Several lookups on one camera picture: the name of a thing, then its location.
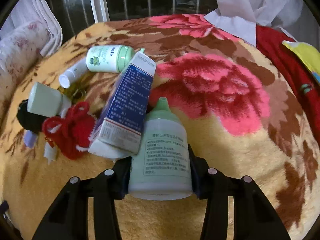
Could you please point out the left white curtain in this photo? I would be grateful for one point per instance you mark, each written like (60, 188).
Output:
(34, 10)

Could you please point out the pink floral bolster pillow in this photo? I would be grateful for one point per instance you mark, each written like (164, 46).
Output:
(19, 50)

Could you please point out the blue white medicine box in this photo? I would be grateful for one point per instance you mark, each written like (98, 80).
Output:
(118, 131)

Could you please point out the right white curtain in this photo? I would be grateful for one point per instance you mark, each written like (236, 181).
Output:
(241, 17)

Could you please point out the green capped white bottle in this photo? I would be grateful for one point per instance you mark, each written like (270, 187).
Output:
(161, 169)

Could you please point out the green frog lotion bottle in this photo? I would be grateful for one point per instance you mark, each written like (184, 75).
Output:
(109, 58)

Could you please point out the red knitted ornament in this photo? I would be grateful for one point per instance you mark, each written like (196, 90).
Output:
(72, 133)

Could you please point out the white curtain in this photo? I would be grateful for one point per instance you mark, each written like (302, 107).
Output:
(241, 17)
(34, 10)

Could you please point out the red quilt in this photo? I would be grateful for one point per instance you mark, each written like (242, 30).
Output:
(304, 86)

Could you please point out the white jar pale lid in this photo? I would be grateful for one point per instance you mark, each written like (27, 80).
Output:
(46, 101)

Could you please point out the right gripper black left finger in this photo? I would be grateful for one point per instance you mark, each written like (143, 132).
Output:
(67, 217)

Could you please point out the white squeeze tube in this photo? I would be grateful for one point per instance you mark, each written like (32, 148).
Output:
(74, 73)

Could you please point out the small white dropper bottle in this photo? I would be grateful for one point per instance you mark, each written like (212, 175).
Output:
(50, 152)

